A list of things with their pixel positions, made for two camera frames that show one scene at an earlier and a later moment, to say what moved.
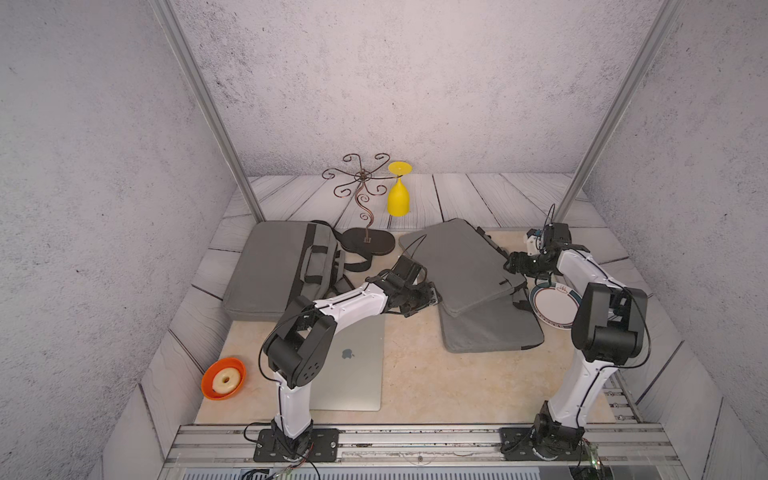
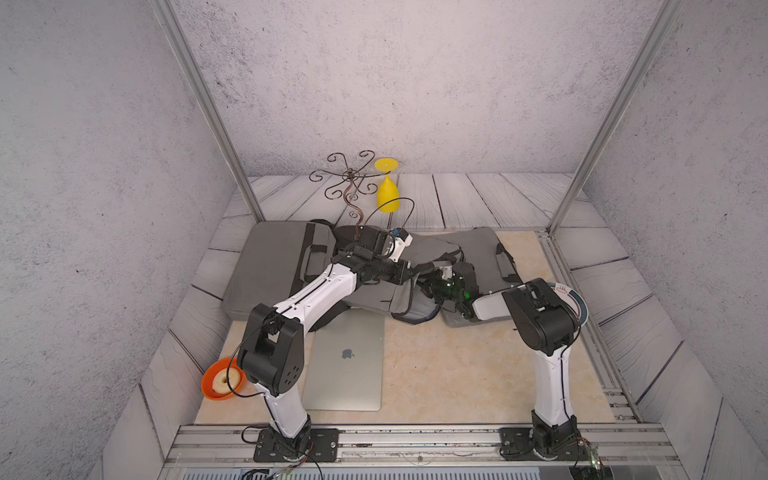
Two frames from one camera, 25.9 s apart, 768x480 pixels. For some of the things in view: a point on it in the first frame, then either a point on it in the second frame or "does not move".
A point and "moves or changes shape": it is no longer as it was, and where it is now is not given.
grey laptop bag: [477, 281] moves or changes shape
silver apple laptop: [353, 375] does not move
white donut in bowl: [226, 380] does not move
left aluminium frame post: [169, 19] does not move
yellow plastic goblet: [398, 198] -> [388, 192]
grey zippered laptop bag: [276, 263] does not move
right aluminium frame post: [655, 44] does not move
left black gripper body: [414, 299] -> [384, 269]
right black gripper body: [529, 265] -> [440, 288]
